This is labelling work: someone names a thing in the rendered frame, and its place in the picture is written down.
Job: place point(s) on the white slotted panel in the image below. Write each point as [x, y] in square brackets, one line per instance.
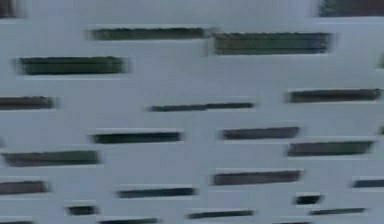
[186, 80]

